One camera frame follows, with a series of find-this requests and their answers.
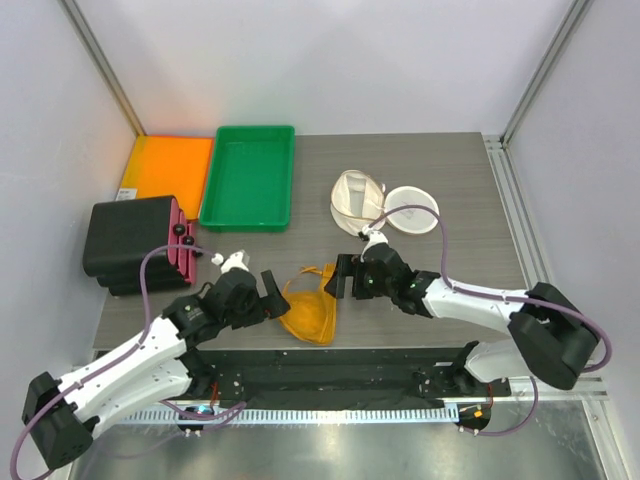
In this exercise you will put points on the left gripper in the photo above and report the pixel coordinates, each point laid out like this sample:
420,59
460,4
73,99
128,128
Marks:
274,305

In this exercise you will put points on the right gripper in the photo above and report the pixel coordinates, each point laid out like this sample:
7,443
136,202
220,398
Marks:
351,265

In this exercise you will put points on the orange lace bra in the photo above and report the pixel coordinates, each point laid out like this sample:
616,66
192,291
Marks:
312,316

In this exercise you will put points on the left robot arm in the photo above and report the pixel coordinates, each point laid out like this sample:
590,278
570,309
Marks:
64,416

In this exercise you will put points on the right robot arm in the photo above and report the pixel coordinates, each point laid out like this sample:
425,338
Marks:
547,336

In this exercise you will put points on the green plastic tray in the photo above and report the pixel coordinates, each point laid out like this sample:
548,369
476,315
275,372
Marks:
249,183

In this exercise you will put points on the black pink drawer unit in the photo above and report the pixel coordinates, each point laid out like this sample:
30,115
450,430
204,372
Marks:
122,233

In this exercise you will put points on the orange clip file folder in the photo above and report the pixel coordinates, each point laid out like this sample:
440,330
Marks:
164,166

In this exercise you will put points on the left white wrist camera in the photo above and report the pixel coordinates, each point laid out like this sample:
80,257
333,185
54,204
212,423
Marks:
237,260

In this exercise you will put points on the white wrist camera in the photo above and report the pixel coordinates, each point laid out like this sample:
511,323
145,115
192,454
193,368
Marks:
237,260
371,237

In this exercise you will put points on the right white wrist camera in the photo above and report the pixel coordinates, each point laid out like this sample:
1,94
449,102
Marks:
371,237

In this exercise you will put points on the white slotted cable duct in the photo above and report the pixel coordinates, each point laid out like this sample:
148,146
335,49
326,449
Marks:
162,415

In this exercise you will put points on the front aluminium rail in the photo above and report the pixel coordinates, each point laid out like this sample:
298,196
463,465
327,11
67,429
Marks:
587,386

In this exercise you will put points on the left aluminium frame post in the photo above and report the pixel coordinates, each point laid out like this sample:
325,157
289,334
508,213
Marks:
90,42

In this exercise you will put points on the aluminium frame post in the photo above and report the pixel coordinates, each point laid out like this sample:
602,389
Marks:
90,42
567,28

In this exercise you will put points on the right aluminium frame post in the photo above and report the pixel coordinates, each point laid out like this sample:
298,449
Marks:
567,28

